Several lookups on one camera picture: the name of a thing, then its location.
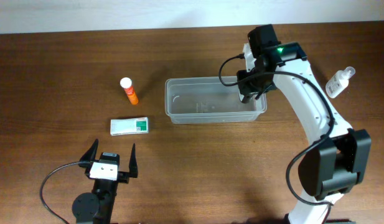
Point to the orange tablet tube white cap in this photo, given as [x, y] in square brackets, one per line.
[127, 85]

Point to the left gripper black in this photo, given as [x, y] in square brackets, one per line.
[124, 177]

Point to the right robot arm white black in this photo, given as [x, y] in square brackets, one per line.
[336, 157]

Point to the clear plastic container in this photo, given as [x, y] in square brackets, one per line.
[206, 100]

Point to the dark bottle white cap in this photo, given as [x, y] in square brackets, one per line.
[245, 98]

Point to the white spray bottle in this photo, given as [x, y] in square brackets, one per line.
[339, 82]

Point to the white green medicine box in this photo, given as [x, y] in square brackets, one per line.
[129, 126]

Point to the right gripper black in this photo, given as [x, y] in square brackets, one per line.
[252, 88]

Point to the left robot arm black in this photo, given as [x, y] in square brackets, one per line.
[97, 206]

